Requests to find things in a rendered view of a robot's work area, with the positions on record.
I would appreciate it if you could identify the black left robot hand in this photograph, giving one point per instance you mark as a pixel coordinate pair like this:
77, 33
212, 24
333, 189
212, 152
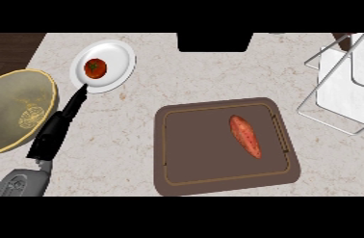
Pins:
50, 132

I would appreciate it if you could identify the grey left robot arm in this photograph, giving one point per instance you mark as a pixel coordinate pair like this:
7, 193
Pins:
24, 182

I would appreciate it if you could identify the brown tray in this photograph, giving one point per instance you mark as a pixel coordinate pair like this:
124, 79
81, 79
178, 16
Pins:
223, 145

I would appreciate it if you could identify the olive bowl with gold rim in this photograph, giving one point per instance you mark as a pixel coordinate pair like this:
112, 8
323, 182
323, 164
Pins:
21, 108

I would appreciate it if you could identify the red tomato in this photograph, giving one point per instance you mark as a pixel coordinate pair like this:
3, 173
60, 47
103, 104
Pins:
94, 68

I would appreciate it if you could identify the white round plate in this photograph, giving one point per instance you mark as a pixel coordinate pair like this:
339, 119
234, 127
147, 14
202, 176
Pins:
111, 60

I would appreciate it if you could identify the dark wooden cabinet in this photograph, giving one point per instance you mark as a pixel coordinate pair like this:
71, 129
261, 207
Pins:
16, 50

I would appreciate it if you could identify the orange sweet potato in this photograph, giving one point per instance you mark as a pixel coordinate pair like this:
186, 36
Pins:
245, 136

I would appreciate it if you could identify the black block appliance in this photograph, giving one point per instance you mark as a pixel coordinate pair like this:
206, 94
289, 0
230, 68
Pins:
214, 42

